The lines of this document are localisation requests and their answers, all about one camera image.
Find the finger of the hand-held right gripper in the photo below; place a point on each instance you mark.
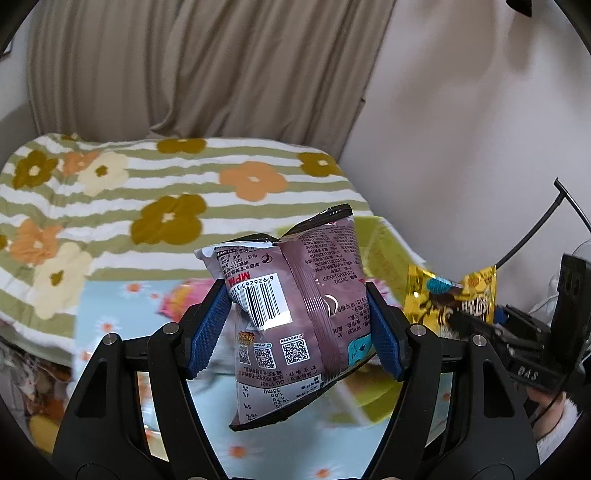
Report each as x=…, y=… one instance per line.
x=501, y=316
x=480, y=325

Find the beige curtain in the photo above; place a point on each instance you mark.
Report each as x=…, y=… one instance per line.
x=207, y=69

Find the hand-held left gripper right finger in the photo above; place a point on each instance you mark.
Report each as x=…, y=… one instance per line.
x=385, y=341

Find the green cardboard box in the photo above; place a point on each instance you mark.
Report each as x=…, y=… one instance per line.
x=383, y=244

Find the blue floral tablecloth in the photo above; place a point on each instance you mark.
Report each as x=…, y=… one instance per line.
x=115, y=318

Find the yellow snack packet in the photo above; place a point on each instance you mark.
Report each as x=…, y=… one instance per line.
x=438, y=300

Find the black stand rod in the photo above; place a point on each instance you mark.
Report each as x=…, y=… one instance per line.
x=545, y=217

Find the pink triangular snack packet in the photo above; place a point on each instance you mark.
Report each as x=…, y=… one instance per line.
x=184, y=297

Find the mauve snack packet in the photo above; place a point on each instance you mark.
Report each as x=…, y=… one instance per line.
x=300, y=323

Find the floral striped blanket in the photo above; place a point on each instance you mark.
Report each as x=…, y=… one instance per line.
x=138, y=161

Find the person's right forearm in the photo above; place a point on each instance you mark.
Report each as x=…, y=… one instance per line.
x=561, y=424

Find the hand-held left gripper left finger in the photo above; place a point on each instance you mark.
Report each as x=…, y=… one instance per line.
x=207, y=330

